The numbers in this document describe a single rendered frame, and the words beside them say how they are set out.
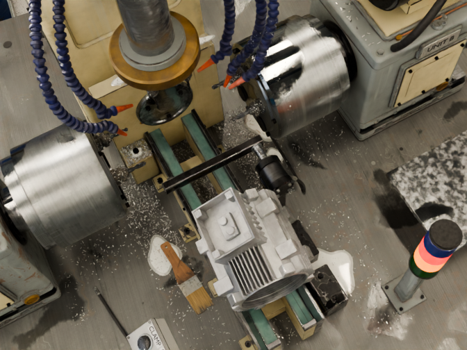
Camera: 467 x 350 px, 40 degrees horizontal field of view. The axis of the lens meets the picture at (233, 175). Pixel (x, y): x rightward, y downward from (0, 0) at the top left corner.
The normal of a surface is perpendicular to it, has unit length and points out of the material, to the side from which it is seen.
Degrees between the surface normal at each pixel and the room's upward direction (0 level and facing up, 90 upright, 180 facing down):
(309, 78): 43
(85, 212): 66
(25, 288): 90
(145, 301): 0
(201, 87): 90
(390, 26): 0
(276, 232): 23
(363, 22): 0
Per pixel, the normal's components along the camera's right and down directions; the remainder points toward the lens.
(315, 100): 0.40, 0.55
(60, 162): 0.02, -0.29
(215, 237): -0.41, -0.24
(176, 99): 0.47, 0.79
